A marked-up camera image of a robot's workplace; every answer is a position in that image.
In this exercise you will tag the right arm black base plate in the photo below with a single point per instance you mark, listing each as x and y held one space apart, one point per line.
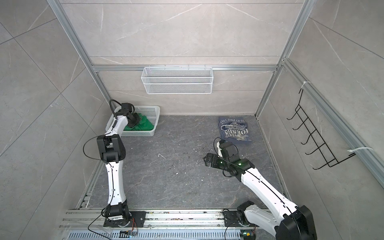
232 219

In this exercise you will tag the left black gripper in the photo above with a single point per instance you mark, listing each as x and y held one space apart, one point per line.
138 119

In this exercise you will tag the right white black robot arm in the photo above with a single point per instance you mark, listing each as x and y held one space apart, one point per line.
284 219

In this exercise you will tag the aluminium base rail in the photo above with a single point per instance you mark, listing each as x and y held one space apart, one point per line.
176 224

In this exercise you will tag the blue-grey tank top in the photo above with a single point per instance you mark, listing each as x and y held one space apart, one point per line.
234 130

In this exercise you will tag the white wire mesh shelf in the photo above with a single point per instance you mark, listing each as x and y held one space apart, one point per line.
177 80

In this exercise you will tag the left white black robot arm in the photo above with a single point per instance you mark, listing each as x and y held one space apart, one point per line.
113 153

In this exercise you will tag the black wire hook rack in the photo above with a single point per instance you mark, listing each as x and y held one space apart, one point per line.
315 136

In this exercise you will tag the green tank top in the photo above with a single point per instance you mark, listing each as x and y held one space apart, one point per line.
143 125

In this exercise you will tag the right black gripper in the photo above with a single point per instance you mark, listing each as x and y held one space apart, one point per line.
215 157

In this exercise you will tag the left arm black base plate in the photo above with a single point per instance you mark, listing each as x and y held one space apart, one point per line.
136 220

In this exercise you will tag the white plastic laundry basket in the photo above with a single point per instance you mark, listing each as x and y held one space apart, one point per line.
149 117

